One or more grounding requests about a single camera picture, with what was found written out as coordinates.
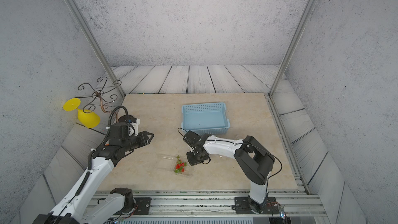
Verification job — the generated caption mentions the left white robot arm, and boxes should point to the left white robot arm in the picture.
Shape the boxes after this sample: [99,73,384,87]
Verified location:
[34,122,154,224]

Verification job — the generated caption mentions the aluminium frame post right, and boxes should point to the aluminium frame post right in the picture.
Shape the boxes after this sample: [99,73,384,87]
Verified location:
[268,0,317,98]

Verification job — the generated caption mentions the aluminium frame post left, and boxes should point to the aluminium frame post left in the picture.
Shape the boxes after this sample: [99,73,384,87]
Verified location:
[64,0,118,83]

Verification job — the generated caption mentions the yellow plastic goblet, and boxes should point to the yellow plastic goblet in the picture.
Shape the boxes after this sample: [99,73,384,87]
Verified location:
[63,98,101,129]

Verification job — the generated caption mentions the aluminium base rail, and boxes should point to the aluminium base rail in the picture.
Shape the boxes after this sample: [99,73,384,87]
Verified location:
[105,190,330,224]

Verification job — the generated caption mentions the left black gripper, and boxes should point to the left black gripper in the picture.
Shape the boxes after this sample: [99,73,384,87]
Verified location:
[121,130,155,153]

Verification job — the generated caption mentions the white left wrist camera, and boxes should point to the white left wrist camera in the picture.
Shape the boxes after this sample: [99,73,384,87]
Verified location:
[127,115,141,136]

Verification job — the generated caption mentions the light blue perforated basket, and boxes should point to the light blue perforated basket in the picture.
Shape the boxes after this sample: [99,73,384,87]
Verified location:
[181,102,231,135]

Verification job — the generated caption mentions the dark wire jewellery stand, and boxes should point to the dark wire jewellery stand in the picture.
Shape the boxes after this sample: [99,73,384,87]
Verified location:
[78,76,122,114]

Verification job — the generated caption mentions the clear clamshell container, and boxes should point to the clear clamshell container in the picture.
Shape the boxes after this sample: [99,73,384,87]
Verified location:
[157,154,194,176]

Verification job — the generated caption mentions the strawberries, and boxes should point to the strawberries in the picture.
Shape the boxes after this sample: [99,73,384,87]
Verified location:
[174,155,187,174]

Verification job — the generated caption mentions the aluminium frame post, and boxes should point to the aluminium frame post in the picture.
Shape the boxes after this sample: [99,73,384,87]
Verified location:
[268,0,317,98]
[64,0,118,83]

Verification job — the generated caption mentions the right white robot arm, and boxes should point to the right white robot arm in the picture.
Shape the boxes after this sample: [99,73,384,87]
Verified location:
[183,131,284,218]

